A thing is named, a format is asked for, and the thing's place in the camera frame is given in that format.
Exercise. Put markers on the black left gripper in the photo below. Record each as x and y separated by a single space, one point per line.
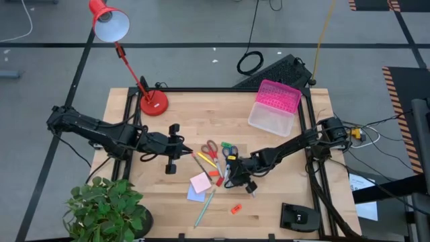
161 144

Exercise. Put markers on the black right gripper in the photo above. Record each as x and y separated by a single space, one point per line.
242 171

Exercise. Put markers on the dark grey pencil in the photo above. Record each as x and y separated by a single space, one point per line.
200 165

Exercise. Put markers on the yellow pencil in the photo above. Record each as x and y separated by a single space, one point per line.
206 159

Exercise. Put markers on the green eraser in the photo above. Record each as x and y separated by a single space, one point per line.
226 144

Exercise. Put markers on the pink sticky note pad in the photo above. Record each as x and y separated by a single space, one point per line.
200 182

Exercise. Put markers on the orange eraser black print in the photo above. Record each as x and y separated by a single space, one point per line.
236 209

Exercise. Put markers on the lavender sticky note pad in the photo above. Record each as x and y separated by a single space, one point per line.
195 197

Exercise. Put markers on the teal pencil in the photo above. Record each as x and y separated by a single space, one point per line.
205 208

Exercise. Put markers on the clear pencil box pink lid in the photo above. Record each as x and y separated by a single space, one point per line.
270 119

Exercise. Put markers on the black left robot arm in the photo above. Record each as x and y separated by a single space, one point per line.
84 124

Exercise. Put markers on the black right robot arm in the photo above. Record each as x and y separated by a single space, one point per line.
289 146

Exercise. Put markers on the red desk lamp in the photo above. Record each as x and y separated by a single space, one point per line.
154 103

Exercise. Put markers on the black plastic device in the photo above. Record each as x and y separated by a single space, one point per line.
299 218

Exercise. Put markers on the potted green plant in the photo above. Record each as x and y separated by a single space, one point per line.
104 208

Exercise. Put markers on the black perforated case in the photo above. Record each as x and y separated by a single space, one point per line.
279 72

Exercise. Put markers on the yellow plug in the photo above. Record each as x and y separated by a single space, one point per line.
356 133

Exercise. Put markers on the white paper sheet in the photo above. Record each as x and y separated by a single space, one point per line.
367 210

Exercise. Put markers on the black metal beam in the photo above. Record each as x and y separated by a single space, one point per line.
396 188

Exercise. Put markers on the grey metal foot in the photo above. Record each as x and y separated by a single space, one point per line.
10 74

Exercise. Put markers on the black mat hazard stripes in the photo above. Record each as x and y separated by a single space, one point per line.
373 4
413 84

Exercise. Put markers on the black metal table frame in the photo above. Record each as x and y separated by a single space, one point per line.
215 89

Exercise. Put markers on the grey metal post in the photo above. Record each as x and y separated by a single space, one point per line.
421 151

